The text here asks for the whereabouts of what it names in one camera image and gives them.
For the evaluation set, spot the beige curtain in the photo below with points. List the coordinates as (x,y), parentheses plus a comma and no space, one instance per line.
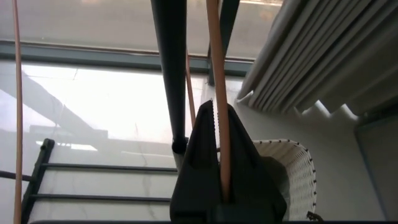
(326,56)

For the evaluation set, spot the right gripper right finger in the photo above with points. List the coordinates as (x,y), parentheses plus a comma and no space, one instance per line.
(252,186)

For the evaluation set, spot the white laundry basket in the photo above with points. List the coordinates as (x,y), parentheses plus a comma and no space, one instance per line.
(301,174)

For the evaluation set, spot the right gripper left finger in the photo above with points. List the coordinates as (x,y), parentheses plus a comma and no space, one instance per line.
(196,174)

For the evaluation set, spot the window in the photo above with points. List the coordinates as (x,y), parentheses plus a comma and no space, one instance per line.
(93,59)

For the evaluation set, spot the pink clothes hanger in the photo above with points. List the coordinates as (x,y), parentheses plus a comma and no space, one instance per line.
(217,62)
(18,124)

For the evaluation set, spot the black clothes rack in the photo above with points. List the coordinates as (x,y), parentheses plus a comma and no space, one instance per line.
(169,77)

